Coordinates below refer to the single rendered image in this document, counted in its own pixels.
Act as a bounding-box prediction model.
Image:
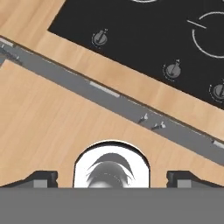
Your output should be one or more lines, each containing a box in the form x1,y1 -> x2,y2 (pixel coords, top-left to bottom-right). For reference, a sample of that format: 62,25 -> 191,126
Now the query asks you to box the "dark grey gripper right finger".
166,171 -> 224,189

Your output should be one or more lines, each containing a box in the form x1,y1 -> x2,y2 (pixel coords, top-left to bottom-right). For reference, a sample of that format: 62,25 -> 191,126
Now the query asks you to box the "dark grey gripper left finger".
0,171 -> 59,189

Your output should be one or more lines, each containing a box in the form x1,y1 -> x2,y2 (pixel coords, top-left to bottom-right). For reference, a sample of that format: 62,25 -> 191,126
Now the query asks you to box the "small grey cupboard knob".
136,112 -> 151,125
150,120 -> 167,131

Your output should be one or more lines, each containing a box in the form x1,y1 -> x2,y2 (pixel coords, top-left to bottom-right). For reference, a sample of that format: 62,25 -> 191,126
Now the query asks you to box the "white round object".
72,140 -> 151,189

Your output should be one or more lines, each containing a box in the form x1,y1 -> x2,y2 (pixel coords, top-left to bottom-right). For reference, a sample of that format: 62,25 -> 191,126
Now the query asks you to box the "dark grey hob knob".
91,28 -> 109,47
208,82 -> 224,102
162,59 -> 184,81

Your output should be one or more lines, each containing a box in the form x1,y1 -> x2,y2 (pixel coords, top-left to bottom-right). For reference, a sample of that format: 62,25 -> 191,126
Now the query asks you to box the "black hob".
47,0 -> 224,111

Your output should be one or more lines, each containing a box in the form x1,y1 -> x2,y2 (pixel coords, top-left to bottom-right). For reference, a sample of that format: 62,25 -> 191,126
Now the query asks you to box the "pale grey bar handle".
212,139 -> 224,150
88,80 -> 122,99
0,38 -> 15,49

